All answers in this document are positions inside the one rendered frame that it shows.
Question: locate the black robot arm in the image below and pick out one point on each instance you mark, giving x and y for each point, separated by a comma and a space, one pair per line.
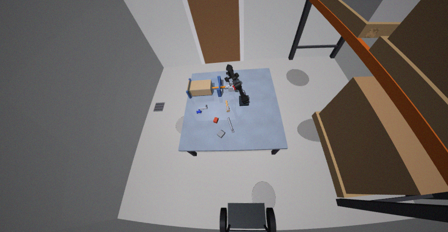
237, 85

